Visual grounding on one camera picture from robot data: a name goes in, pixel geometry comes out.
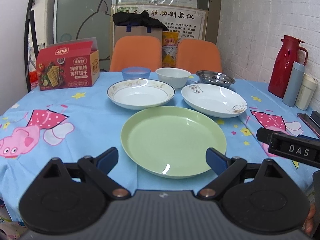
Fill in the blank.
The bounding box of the white plate floral pattern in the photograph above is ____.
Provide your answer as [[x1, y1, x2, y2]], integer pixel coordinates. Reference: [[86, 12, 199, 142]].
[[181, 83, 247, 118]]

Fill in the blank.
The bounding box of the stainless steel bowl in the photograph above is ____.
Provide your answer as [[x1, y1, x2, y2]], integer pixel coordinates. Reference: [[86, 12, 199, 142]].
[[196, 70, 235, 88]]

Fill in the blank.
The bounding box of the green plate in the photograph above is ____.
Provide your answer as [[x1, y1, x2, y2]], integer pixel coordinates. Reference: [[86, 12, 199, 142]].
[[120, 106, 227, 179]]

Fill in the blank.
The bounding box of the white ceramic bowl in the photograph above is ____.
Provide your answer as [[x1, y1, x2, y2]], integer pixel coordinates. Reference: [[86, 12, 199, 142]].
[[156, 67, 191, 89]]

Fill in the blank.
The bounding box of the white plate gold rim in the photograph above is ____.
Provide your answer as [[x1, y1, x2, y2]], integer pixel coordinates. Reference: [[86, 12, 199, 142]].
[[106, 79, 176, 111]]

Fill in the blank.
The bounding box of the blue plastic bowl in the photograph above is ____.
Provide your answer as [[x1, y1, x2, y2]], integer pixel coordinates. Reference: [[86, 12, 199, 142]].
[[121, 67, 151, 80]]

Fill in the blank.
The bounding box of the person's hand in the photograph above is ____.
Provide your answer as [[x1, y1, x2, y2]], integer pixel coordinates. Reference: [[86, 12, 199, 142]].
[[303, 203, 316, 235]]

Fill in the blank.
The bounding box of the black box on table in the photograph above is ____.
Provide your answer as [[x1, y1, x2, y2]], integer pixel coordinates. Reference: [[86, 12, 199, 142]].
[[297, 111, 320, 138]]

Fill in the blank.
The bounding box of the grey-blue tumbler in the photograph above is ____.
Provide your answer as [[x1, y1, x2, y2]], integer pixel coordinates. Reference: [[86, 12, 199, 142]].
[[283, 61, 305, 107]]

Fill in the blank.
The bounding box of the cream cup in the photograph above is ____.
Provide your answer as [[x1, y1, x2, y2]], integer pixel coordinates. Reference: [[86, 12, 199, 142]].
[[295, 74, 317, 111]]

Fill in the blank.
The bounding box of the red thermos jug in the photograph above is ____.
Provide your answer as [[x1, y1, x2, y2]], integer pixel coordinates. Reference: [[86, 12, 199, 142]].
[[268, 35, 308, 98]]

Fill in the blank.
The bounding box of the right orange chair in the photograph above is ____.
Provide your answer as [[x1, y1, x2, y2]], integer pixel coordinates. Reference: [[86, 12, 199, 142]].
[[176, 39, 222, 74]]

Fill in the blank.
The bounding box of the orange chair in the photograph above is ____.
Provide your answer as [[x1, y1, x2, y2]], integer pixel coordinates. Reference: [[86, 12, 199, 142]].
[[176, 39, 222, 74], [110, 36, 162, 72]]

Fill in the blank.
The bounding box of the yellow snack bag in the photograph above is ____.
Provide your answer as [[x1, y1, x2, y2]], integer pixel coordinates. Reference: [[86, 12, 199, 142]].
[[162, 31, 179, 67]]

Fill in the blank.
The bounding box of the white poster board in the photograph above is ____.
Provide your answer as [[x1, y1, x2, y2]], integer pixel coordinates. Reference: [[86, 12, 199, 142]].
[[109, 3, 209, 63]]

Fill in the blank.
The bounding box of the red cracker box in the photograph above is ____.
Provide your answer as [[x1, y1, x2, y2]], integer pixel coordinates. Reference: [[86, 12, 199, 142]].
[[36, 37, 100, 90]]

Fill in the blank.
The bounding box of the left orange chair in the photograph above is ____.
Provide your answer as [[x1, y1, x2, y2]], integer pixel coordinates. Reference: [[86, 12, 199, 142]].
[[110, 36, 162, 72]]

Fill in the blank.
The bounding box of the black cloth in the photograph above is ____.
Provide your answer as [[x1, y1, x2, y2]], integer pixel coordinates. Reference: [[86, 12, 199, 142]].
[[112, 11, 169, 31]]

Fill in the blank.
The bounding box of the brown paper bag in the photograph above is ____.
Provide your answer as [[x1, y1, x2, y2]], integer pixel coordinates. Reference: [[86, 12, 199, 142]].
[[113, 26, 163, 45]]

